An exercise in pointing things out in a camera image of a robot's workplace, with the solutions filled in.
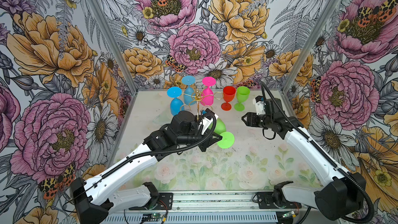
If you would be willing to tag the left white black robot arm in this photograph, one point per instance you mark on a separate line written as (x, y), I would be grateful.
(97, 197)

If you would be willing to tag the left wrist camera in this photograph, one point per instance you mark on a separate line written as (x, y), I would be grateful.
(203, 127)

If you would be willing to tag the pink wine glass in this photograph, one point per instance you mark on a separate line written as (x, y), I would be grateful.
(207, 93)

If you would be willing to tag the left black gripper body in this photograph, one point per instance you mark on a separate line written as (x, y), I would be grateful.
(194, 137)

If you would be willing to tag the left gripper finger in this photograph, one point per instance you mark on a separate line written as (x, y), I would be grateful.
(214, 139)
(209, 117)

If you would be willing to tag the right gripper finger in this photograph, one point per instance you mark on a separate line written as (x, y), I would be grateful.
(249, 116)
(249, 123)

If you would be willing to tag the red wine glass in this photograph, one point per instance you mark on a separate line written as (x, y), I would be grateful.
(228, 95)

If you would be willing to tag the green wine glass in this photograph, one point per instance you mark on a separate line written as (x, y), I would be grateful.
(242, 94)
(228, 138)

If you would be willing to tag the white vented cable duct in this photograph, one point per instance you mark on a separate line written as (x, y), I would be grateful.
(199, 218)

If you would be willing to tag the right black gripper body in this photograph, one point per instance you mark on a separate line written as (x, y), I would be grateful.
(264, 121)

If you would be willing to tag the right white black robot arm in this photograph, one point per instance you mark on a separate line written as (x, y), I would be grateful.
(341, 195)

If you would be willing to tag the back light blue wine glass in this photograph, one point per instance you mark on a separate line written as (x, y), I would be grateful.
(189, 81)

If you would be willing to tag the gold wire wine glass rack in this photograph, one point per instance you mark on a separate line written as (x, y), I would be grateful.
(197, 98)

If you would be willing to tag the left green circuit board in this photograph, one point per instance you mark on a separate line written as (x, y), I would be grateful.
(153, 218)

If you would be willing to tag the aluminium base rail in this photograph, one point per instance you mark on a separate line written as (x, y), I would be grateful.
(211, 200)

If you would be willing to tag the right green circuit board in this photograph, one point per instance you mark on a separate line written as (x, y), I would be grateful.
(290, 214)

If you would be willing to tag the green circuit board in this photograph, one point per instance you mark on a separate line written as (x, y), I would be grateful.
(153, 218)
(290, 214)

